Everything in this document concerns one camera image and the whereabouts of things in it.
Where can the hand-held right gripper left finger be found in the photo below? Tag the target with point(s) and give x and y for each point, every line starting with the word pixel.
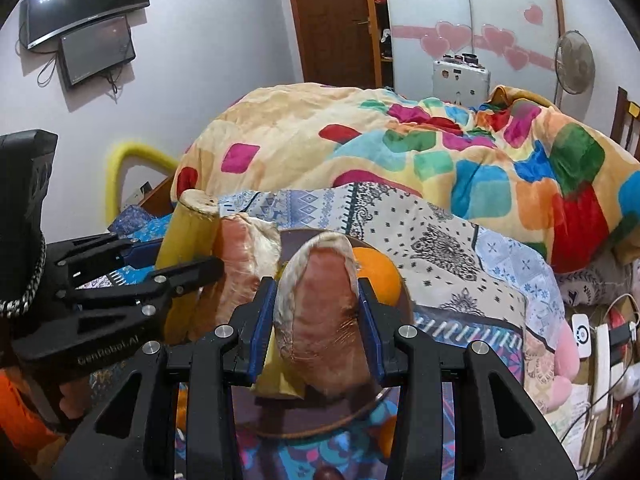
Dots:
pixel 262 325

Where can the yellow foam tube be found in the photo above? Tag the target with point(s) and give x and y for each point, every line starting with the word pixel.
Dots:
pixel 112 170

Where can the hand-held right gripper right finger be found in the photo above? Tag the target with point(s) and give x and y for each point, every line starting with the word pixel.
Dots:
pixel 372 330

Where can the white sliding wardrobe door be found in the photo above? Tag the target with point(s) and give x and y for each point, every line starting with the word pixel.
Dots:
pixel 425 5
pixel 510 0

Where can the brown wooden door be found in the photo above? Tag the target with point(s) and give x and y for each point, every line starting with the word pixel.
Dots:
pixel 330 20

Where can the large orange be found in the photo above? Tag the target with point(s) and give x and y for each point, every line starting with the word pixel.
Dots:
pixel 380 272

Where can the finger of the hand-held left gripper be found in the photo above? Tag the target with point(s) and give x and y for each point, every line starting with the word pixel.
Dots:
pixel 142 251
pixel 190 272

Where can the small black wall monitor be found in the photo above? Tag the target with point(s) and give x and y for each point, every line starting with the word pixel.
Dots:
pixel 95 52

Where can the wooden bed headboard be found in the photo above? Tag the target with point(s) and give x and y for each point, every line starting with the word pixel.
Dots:
pixel 625 130

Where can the white power strip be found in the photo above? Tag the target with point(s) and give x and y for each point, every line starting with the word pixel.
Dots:
pixel 607 360

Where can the brown wooden wardrobe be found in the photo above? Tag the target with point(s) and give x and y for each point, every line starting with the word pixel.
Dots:
pixel 376 10

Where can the standing fan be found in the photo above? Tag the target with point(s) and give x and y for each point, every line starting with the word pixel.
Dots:
pixel 575 62

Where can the yellow sticky note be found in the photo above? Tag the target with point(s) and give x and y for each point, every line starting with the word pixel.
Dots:
pixel 634 110

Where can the purple plate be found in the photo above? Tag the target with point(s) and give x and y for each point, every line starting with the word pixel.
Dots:
pixel 280 415

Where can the dark red grape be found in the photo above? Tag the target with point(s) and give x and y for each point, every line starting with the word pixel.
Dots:
pixel 329 475

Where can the blue purple printed cloth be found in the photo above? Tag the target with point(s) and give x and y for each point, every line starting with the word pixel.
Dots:
pixel 300 452

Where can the wooden bed frame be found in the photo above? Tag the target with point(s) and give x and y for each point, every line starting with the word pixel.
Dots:
pixel 160 192

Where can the white box appliance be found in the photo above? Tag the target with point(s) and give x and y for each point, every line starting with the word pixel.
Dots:
pixel 460 80

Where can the small orange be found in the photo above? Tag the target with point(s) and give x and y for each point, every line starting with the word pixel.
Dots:
pixel 386 435

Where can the colourful patchwork blanket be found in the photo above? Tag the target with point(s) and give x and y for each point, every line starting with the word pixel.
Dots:
pixel 300 125

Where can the person's left hand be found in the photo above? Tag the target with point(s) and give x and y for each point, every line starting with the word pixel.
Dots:
pixel 75 400

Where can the pink plush toy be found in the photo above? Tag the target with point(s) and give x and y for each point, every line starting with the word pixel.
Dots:
pixel 562 355

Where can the orange object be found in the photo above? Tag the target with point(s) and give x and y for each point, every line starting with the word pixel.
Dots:
pixel 20 405

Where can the small dark jar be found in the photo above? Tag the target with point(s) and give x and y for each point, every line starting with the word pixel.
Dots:
pixel 469 57

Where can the black wall television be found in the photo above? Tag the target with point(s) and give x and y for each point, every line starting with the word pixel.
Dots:
pixel 85 0

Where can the yellow banana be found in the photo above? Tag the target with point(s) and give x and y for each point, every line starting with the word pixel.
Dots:
pixel 190 240
pixel 277 385

